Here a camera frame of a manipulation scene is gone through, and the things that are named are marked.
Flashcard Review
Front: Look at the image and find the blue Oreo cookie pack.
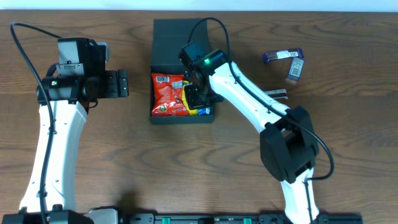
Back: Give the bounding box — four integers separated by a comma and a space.
197, 108, 211, 116

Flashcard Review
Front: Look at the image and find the yellow snack bag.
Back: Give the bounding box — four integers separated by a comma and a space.
182, 80, 198, 116

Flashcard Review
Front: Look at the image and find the red snack bag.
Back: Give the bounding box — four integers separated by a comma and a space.
151, 73, 189, 117

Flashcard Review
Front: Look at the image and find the black gift box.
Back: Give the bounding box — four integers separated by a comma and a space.
149, 18, 214, 124

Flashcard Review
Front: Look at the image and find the green chocolate bar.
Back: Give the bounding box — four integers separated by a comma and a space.
264, 89, 289, 100

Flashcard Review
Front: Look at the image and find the small dark blue packet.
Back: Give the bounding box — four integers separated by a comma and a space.
287, 57, 305, 81

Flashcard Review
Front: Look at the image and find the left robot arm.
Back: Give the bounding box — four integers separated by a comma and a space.
2, 38, 129, 223

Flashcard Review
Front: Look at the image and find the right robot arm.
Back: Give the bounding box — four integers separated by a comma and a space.
178, 42, 319, 223

